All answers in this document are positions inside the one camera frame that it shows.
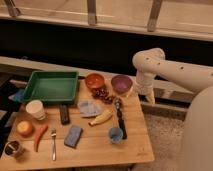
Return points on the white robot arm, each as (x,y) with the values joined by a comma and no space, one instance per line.
(196,152)

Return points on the blue plastic cup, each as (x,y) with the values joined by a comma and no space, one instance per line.
(115,135)

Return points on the dark grapes bunch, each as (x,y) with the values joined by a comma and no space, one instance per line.
(103,95)

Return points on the yellow banana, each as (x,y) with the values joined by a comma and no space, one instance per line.
(105,116)

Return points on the red apple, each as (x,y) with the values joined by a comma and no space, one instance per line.
(25,128)

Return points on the blue object at table edge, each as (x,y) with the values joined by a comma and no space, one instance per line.
(18,96)

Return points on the silver fork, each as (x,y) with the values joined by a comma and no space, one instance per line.
(53,135)

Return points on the metal can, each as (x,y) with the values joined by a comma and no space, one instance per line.
(13,149)

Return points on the blue sponge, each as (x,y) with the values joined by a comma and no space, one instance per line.
(73,136)

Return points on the green plastic tray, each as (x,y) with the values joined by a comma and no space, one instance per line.
(52,87)

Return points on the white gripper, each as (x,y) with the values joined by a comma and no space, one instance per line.
(144,85)

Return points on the white paper cup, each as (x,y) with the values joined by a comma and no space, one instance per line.
(36,109)

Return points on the orange bowl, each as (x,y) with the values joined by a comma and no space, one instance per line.
(94,81)

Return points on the black handled utensil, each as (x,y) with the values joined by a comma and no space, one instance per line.
(118,106)

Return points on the black eraser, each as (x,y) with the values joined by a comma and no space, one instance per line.
(64,115)

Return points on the purple bowl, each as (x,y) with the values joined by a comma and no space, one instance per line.
(121,84)

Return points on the red chili pepper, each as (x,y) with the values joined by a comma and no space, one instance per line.
(39,133)

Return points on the light blue cloth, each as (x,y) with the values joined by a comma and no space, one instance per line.
(89,109)

